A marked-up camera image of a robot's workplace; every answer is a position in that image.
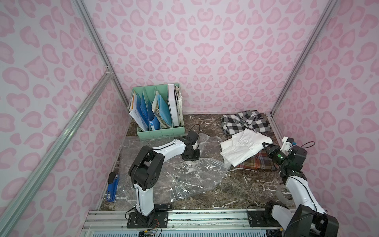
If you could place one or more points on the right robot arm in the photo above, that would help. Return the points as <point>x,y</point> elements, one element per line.
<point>309,219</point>

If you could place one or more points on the blue object at wall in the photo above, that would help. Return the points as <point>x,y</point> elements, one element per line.
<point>112,187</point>

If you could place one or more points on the clear tape roll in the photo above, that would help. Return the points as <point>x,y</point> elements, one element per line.
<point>284,195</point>

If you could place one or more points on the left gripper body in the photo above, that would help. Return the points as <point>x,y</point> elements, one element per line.
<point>192,154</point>

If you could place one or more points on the green file organizer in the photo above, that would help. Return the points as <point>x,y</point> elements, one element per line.
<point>149,107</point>

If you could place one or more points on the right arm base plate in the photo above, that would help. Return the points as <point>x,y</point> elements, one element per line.
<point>257,218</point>

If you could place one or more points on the white paper sheets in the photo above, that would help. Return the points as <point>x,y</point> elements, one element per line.
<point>136,113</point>

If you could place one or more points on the red plaid shirt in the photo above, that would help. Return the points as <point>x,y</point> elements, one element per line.
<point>259,161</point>

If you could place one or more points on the clear plastic vacuum bag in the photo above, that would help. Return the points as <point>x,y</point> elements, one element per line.
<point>179,179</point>

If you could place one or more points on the blue folder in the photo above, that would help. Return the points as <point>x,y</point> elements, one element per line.
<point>164,112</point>

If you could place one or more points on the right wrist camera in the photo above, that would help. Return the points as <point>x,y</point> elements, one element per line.
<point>287,145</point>

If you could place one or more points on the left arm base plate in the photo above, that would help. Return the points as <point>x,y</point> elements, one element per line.
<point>138,221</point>

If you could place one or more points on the aluminium front rail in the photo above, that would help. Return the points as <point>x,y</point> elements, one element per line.
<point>181,223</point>

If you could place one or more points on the white binder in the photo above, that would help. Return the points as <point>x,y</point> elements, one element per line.
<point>172,101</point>

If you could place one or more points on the black white plaid shirt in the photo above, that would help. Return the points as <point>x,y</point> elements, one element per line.
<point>236,123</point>

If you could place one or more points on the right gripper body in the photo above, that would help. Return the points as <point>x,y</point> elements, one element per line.
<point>270,149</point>

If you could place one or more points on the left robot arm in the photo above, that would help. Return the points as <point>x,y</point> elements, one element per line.
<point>146,168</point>

